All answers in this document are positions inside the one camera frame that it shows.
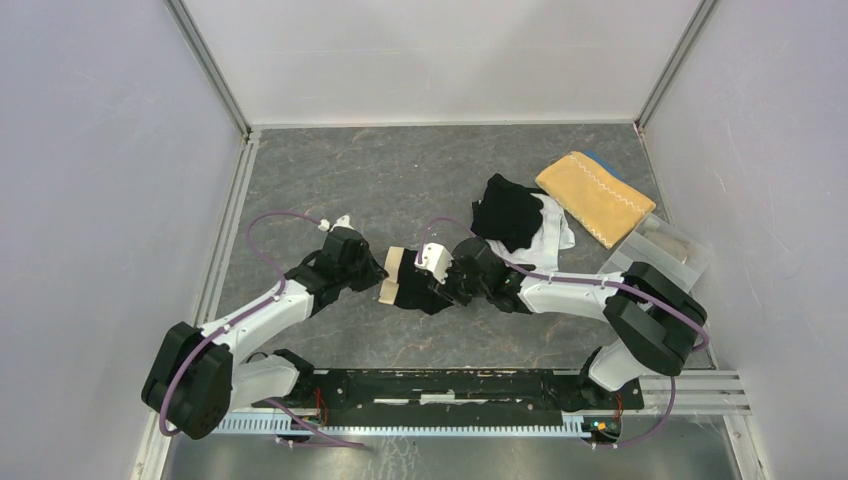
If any folded yellow towel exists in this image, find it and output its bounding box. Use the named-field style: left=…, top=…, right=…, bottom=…
left=535, top=151, right=656, bottom=249

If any black crumpled underwear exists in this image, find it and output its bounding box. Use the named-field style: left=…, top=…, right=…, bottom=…
left=470, top=173, right=543, bottom=252

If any white underwear black waistband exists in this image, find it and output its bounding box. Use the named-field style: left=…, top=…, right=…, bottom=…
left=487, top=193, right=575, bottom=271

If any purple cable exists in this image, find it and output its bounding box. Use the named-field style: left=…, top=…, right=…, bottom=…
left=157, top=211, right=370, bottom=449
left=419, top=215, right=711, bottom=449

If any black underwear beige waistband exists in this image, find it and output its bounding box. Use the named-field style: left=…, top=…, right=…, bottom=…
left=378, top=246, right=453, bottom=315

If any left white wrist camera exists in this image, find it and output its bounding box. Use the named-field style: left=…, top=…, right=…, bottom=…
left=318, top=215, right=354, bottom=233

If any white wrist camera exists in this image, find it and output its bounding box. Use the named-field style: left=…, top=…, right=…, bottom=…
left=318, top=215, right=354, bottom=233
left=414, top=243, right=453, bottom=283

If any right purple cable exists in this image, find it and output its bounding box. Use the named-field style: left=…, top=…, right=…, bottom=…
left=419, top=215, right=711, bottom=449

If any blue cloth under towel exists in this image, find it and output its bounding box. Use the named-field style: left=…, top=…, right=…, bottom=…
left=583, top=151, right=625, bottom=182

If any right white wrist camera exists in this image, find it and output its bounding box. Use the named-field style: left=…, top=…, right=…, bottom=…
left=414, top=243, right=453, bottom=283

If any aluminium frame rail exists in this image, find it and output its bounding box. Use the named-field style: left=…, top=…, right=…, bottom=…
left=210, top=370, right=751, bottom=438

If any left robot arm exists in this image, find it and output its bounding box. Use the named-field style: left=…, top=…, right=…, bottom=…
left=141, top=225, right=386, bottom=439

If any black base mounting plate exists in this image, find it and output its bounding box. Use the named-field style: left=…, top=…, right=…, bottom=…
left=279, top=368, right=645, bottom=427

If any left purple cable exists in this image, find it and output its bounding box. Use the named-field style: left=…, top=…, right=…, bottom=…
left=157, top=211, right=370, bottom=449

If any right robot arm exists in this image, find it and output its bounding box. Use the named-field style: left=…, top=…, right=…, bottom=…
left=415, top=237, right=709, bottom=408

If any clear plastic organizer box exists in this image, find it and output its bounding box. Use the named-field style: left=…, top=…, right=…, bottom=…
left=598, top=214, right=714, bottom=293

